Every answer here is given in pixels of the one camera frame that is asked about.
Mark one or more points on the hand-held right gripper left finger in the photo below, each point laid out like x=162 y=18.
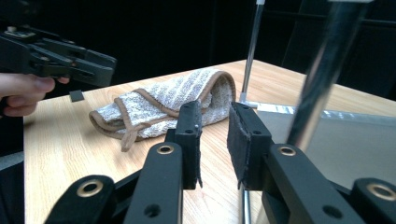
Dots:
x=190 y=155

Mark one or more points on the grey fabric metal shelf rack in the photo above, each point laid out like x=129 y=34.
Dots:
x=342 y=140

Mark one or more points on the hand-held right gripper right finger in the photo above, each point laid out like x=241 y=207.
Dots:
x=246 y=149

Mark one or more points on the grey tape piece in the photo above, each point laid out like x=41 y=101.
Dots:
x=77 y=96

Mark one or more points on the beige striped towel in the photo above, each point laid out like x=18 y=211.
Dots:
x=174 y=90

